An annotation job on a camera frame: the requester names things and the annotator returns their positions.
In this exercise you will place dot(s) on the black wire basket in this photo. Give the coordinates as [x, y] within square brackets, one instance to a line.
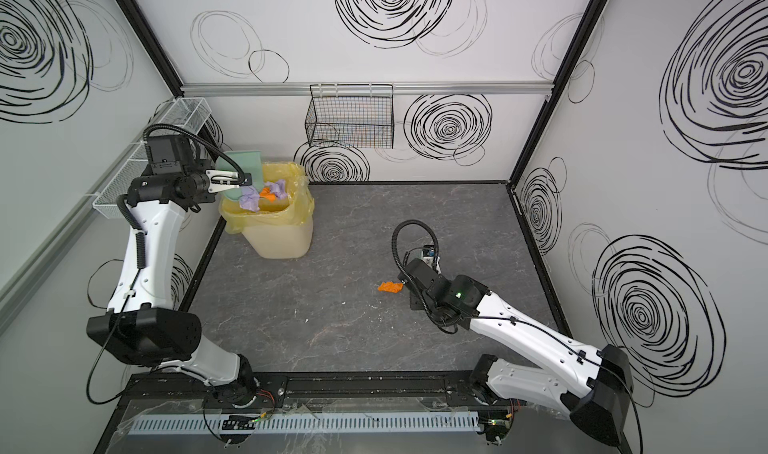
[357, 121]

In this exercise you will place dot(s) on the aluminium wall rail left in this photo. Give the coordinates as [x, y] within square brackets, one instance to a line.
[48, 173]

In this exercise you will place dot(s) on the green dustpan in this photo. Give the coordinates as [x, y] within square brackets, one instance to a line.
[250, 162]

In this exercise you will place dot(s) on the purple paper ball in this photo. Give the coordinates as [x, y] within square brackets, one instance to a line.
[278, 188]

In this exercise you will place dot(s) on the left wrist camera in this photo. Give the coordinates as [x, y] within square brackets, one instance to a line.
[220, 181]

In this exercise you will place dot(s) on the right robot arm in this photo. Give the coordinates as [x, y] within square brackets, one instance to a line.
[592, 386]

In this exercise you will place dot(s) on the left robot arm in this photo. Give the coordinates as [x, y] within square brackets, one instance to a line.
[142, 325]

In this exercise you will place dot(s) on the white slotted cable duct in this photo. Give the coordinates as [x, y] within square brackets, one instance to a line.
[305, 423]

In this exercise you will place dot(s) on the cream trash bin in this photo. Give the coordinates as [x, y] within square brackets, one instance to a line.
[276, 237]

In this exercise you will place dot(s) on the aluminium wall rail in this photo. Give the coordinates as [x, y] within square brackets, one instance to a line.
[291, 89]
[48, 173]

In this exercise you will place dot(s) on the aluminium wall rail back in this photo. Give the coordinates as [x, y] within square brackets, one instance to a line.
[291, 89]

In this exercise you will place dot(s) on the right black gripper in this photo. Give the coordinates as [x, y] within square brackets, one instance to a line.
[414, 286]

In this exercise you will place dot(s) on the orange paper scraps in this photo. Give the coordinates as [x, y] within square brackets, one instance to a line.
[266, 193]

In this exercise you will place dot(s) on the black front rail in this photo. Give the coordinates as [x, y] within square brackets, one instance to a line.
[456, 388]

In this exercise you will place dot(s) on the purple paper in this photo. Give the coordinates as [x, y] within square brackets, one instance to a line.
[249, 199]

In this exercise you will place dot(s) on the white wire shelf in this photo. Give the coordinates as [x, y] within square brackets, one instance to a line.
[188, 113]

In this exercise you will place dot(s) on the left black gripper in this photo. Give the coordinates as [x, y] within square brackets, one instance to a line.
[204, 181]

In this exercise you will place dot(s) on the yellow plastic bin liner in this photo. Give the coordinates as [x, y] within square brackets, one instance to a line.
[296, 209]

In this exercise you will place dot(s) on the orange paper scrap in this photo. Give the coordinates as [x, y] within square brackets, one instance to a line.
[391, 287]

